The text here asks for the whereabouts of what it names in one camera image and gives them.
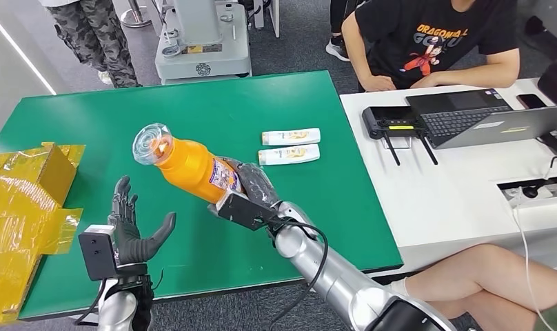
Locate black smartphone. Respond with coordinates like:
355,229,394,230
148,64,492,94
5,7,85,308
516,93,548,110

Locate black controller with antennas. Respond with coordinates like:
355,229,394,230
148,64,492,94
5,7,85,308
361,106,439,167

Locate standing person with sneakers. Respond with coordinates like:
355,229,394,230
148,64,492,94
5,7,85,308
325,0,366,63

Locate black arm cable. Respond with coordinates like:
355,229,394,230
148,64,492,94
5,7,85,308
75,277,107,327
260,217,330,331

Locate person in camouflage trousers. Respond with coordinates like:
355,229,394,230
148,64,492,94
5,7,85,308
39,0,143,89

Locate white furniture leg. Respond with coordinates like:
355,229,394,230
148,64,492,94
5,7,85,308
253,0,281,39

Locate white shampoo bottle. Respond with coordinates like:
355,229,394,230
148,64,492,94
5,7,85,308
258,143,321,166
261,128,321,147

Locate metal stanchion base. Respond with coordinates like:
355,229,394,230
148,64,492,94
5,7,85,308
119,0,152,29

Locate person with crossed legs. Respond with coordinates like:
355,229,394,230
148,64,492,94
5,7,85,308
387,243,557,331

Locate grey laptop with black keyboard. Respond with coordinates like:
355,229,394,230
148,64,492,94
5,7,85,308
405,88,557,150

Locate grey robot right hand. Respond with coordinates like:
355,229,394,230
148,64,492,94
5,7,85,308
221,157,283,210

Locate desk cable slot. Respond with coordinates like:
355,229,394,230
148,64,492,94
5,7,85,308
496,175,557,204

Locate white cable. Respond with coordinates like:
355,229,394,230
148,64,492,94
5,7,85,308
509,187,557,331

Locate yellow taped cardboard box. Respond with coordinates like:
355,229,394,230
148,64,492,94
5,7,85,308
0,142,86,325

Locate orange detergent bottle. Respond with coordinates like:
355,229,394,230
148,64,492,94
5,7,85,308
132,122,243,205

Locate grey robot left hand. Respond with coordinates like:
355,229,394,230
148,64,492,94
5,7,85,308
107,175,178,266

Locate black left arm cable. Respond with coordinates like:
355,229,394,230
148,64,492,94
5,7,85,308
75,277,107,327

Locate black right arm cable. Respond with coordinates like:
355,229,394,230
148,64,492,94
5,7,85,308
260,217,330,331

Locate seated person at desk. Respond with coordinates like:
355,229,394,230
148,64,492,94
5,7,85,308
341,0,521,92

